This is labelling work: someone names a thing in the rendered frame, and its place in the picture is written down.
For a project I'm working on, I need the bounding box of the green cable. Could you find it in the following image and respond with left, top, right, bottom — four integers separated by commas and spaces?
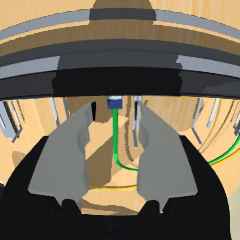
112, 109, 240, 172

